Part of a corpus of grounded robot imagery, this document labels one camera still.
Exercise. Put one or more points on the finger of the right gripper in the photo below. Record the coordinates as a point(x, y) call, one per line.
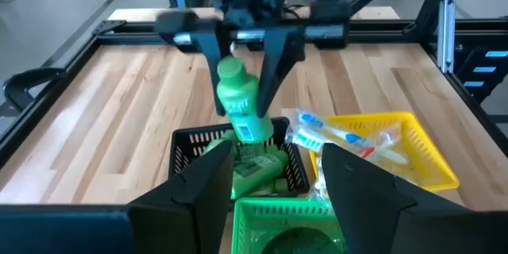
point(208, 51)
point(282, 55)

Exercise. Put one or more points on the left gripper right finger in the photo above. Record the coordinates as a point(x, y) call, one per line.
point(416, 234)

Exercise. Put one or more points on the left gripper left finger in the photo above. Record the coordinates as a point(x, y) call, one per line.
point(119, 234)

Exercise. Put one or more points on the green travel bottle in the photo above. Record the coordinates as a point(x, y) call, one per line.
point(281, 185)
point(242, 99)
point(258, 170)

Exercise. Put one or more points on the bagged blue toothbrush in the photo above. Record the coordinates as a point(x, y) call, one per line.
point(313, 120)
point(307, 139)

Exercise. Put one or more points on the bagged red toothbrush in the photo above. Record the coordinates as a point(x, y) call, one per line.
point(367, 151)

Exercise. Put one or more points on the yellow slotted plastic basket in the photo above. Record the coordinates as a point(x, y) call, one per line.
point(432, 166)

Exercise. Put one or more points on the black slotted plastic basket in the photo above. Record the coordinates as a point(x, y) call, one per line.
point(176, 166)

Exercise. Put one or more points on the green slotted plastic basket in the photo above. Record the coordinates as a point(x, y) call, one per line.
point(254, 222)

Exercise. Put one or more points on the silver aluminium extrusion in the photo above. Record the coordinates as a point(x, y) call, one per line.
point(446, 31)

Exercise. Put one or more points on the black box with blue lights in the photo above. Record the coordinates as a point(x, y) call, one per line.
point(484, 71)

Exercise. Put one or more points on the black aluminium table frame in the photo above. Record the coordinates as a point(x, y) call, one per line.
point(377, 31)

